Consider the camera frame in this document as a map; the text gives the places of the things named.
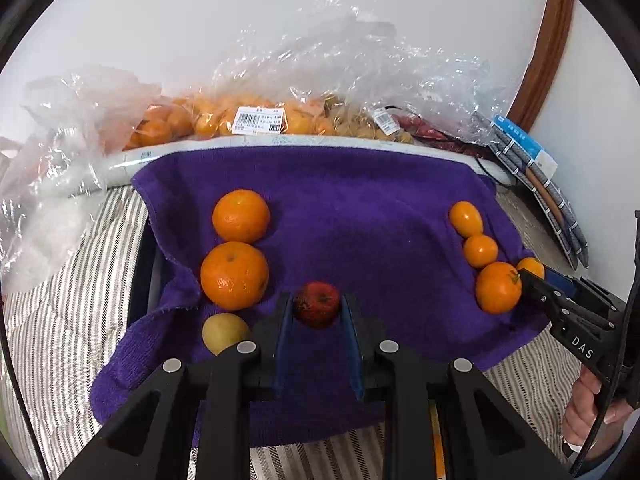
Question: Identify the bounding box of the small mandarin orange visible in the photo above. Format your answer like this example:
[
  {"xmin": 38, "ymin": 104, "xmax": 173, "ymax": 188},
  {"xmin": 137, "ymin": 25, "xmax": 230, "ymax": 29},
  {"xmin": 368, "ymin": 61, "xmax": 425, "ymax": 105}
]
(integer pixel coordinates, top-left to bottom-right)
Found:
[
  {"xmin": 462, "ymin": 234, "xmax": 500, "ymax": 269},
  {"xmin": 515, "ymin": 257, "xmax": 546, "ymax": 281}
]

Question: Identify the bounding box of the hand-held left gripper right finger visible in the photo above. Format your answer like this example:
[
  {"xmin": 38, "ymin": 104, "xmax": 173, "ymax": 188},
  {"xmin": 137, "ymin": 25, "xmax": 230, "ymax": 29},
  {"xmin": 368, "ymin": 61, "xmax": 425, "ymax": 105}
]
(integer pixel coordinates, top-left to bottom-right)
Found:
[{"xmin": 340, "ymin": 294, "xmax": 576, "ymax": 480}]

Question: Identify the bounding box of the large mandarin orange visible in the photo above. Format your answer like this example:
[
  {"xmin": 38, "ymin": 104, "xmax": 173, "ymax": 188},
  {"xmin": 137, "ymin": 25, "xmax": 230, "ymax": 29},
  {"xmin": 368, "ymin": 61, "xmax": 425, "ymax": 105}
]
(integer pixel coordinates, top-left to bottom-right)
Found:
[
  {"xmin": 212, "ymin": 189, "xmax": 271, "ymax": 244},
  {"xmin": 200, "ymin": 241, "xmax": 270, "ymax": 311}
]

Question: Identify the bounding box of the wooden door frame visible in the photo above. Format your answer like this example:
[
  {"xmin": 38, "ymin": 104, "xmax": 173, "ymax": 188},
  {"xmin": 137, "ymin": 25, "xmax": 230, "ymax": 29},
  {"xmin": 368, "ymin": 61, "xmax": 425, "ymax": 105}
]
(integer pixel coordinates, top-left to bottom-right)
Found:
[{"xmin": 509, "ymin": 0, "xmax": 576, "ymax": 133}]

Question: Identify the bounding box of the person's right forearm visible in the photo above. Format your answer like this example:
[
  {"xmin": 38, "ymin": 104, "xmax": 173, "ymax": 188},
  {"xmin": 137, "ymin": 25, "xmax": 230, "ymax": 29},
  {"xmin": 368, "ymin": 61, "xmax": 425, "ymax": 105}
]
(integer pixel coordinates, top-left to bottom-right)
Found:
[{"xmin": 570, "ymin": 427, "xmax": 628, "ymax": 477}]

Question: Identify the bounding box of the person's right hand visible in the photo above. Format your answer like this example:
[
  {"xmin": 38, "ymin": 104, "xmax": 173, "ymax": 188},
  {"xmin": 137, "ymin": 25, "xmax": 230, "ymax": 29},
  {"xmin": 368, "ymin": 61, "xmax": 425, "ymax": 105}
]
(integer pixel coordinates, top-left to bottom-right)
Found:
[{"xmin": 561, "ymin": 366, "xmax": 637, "ymax": 450}]

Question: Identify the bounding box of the plastic bag of oranges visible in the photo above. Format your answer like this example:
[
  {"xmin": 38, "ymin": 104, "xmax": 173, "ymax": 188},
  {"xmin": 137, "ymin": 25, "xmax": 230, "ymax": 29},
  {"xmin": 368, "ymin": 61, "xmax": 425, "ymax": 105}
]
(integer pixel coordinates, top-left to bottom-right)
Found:
[
  {"xmin": 122, "ymin": 92, "xmax": 341, "ymax": 153},
  {"xmin": 210, "ymin": 2, "xmax": 506, "ymax": 141}
]

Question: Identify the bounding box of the small yellow-green fruit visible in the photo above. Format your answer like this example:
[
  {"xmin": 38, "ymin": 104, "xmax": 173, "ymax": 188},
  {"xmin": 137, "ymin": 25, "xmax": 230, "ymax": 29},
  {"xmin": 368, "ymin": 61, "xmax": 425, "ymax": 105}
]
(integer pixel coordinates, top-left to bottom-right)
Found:
[{"xmin": 202, "ymin": 312, "xmax": 251, "ymax": 357}]

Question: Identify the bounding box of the blue and white box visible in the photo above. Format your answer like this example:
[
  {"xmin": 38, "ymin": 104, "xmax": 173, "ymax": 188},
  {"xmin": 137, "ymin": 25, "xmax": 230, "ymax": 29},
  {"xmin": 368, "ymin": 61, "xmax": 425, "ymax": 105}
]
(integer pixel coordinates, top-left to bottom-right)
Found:
[{"xmin": 491, "ymin": 114, "xmax": 559, "ymax": 177}]

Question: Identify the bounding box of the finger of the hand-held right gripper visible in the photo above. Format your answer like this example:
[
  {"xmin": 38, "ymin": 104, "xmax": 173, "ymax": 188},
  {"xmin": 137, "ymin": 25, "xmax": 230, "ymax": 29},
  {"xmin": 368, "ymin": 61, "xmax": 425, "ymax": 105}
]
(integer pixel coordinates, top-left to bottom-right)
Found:
[
  {"xmin": 543, "ymin": 266, "xmax": 585, "ymax": 300},
  {"xmin": 519, "ymin": 269, "xmax": 568, "ymax": 319}
]

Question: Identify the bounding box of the checkered folded cloth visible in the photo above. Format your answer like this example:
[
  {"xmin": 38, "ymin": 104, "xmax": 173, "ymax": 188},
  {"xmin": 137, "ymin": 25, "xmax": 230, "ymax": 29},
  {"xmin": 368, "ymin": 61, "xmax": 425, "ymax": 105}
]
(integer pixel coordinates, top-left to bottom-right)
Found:
[{"xmin": 472, "ymin": 112, "xmax": 591, "ymax": 268}]

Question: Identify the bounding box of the plastic bag of yellowish fruit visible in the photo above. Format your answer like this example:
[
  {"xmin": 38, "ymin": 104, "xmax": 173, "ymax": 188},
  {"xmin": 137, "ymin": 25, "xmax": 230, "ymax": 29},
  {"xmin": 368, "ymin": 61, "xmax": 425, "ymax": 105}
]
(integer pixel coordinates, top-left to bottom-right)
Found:
[{"xmin": 322, "ymin": 100, "xmax": 416, "ymax": 145}]

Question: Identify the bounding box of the purple towel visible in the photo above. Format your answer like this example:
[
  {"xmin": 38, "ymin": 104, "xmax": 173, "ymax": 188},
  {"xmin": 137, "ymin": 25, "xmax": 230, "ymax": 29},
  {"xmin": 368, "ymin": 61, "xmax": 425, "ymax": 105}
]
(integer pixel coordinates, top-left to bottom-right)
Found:
[{"xmin": 90, "ymin": 147, "xmax": 551, "ymax": 448}]

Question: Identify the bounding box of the small red apple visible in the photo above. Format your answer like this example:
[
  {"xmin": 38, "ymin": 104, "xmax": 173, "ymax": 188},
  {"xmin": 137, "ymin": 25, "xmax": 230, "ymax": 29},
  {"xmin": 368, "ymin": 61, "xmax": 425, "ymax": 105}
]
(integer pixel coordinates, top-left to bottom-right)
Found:
[{"xmin": 293, "ymin": 281, "xmax": 342, "ymax": 330}]

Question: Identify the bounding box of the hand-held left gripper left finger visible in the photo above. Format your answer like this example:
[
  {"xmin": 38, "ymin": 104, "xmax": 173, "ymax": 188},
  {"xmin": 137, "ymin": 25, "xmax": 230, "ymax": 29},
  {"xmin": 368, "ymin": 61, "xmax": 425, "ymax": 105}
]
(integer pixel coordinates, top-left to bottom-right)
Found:
[{"xmin": 60, "ymin": 292, "xmax": 296, "ymax": 480}]

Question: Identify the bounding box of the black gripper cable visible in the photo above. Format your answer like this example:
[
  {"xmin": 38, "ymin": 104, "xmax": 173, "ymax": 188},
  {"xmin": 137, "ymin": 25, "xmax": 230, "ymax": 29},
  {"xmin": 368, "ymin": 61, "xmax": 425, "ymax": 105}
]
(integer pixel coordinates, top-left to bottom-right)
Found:
[{"xmin": 570, "ymin": 210, "xmax": 640, "ymax": 478}]

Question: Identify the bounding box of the medium mandarin orange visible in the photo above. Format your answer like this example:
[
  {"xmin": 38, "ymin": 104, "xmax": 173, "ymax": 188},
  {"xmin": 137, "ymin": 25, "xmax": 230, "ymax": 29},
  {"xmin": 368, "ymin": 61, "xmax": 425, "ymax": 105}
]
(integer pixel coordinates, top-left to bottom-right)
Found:
[{"xmin": 475, "ymin": 261, "xmax": 523, "ymax": 315}]

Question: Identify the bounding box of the oval mandarin orange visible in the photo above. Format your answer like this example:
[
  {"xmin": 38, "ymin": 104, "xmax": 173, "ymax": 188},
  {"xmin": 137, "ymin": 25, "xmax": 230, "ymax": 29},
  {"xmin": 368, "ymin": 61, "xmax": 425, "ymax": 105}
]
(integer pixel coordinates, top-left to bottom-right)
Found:
[{"xmin": 448, "ymin": 201, "xmax": 484, "ymax": 237}]

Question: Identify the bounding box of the plastic bag of red fruit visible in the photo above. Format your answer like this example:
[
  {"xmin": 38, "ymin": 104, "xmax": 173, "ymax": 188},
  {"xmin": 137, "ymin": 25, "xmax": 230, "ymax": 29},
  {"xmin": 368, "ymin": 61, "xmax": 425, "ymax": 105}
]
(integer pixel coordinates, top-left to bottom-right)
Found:
[{"xmin": 395, "ymin": 112, "xmax": 483, "ymax": 158}]

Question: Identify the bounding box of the translucent white plastic bag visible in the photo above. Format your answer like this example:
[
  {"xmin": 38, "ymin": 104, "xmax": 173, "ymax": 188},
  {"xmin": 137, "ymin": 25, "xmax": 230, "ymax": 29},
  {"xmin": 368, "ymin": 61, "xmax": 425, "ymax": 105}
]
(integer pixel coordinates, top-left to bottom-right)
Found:
[{"xmin": 0, "ymin": 65, "xmax": 168, "ymax": 291}]

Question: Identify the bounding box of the striped quilt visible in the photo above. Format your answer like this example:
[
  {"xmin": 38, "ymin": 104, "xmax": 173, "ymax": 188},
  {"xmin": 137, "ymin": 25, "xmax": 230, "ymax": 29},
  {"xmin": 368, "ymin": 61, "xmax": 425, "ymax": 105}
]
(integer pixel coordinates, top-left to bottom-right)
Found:
[{"xmin": 0, "ymin": 185, "xmax": 601, "ymax": 480}]

